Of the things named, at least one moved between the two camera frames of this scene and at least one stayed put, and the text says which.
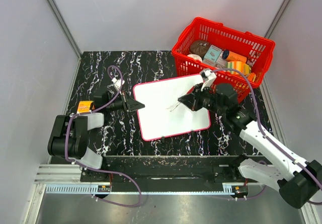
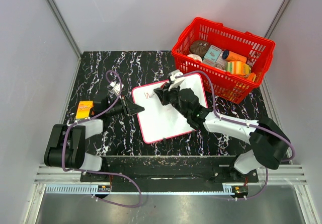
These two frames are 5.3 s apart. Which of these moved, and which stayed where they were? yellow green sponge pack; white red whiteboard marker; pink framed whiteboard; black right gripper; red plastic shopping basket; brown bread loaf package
Moved: black right gripper; white red whiteboard marker
Stayed: pink framed whiteboard; red plastic shopping basket; yellow green sponge pack; brown bread loaf package
